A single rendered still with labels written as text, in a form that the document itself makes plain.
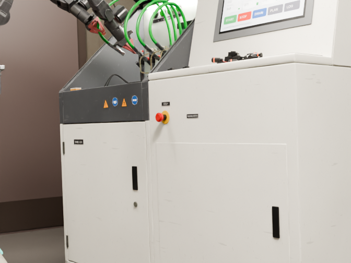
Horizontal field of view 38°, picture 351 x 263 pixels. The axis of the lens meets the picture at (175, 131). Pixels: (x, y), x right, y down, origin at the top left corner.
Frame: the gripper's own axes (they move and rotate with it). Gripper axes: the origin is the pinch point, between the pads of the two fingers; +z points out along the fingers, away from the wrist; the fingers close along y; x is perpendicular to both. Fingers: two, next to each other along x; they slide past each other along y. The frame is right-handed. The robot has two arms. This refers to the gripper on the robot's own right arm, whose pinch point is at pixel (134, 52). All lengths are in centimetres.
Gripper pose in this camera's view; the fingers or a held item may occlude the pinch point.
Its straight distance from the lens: 252.4
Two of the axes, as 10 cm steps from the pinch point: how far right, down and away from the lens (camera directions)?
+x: -5.1, -0.2, 8.6
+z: 6.0, 7.1, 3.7
